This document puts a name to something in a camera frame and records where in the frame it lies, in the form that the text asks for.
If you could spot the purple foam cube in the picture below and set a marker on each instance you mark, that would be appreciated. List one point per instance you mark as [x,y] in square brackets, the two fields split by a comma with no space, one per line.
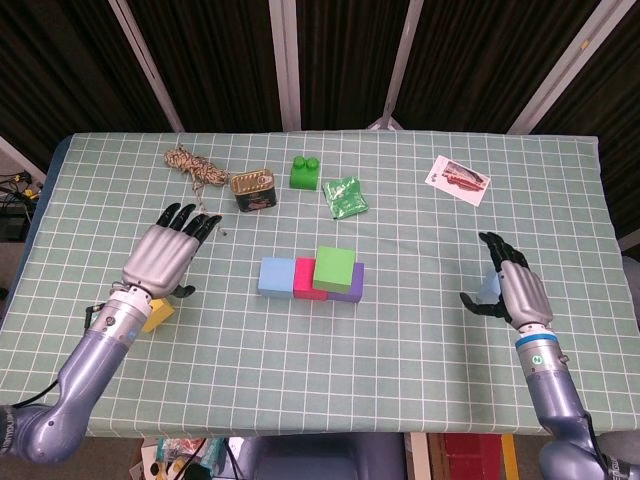
[356,290]

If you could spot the yellow foam cube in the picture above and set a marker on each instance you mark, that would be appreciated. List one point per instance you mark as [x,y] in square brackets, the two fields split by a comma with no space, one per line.
[159,314]

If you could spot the pink foam cube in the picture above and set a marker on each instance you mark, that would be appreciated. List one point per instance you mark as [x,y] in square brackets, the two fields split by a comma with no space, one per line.
[302,280]

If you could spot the green toy building brick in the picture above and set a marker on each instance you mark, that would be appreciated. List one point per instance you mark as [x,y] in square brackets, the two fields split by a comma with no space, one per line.
[304,177]

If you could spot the green foam cube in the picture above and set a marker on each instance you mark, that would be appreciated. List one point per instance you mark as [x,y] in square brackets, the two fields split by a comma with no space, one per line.
[334,267]

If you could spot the white metal frame post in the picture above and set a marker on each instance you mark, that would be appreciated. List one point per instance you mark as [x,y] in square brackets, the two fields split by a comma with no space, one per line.
[145,65]
[400,60]
[20,160]
[285,60]
[555,70]

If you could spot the red cardboard box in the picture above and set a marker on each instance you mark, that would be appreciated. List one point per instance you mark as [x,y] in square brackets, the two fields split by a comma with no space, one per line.
[470,457]

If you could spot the white table leg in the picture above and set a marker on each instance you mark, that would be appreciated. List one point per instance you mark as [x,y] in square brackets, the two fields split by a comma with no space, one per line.
[420,457]

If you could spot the dark green luncheon meat can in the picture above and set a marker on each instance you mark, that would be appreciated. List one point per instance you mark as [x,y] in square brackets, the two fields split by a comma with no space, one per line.
[252,187]

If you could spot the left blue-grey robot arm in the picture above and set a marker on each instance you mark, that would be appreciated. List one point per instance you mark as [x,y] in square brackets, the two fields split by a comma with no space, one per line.
[85,370]

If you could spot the green foil packet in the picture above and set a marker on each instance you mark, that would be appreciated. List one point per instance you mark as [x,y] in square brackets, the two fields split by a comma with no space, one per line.
[345,200]

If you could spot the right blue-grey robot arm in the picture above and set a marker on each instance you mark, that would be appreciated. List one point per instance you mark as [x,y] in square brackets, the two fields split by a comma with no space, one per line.
[555,395]

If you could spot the teal printed plastic bag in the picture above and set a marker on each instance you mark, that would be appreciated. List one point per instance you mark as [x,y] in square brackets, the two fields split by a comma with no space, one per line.
[190,447]

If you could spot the white picture card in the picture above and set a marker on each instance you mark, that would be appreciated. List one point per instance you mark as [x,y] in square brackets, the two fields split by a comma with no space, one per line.
[457,177]

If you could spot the light blue foam cube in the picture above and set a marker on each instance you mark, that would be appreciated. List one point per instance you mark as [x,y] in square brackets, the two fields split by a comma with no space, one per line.
[275,277]
[489,290]

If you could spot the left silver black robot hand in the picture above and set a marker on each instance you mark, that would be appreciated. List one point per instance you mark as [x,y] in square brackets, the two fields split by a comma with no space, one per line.
[157,260]

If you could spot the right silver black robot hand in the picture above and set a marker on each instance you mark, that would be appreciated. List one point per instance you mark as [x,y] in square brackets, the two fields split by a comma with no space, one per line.
[525,295]

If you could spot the black box on floor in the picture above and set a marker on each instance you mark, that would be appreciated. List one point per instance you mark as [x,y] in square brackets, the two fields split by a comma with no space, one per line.
[12,227]

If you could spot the blue-grey robot torso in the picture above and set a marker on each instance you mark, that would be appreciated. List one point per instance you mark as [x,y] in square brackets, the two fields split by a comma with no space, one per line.
[325,460]

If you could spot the green checked tablecloth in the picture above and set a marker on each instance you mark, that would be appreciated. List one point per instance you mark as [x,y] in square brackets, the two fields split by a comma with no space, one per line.
[320,375]

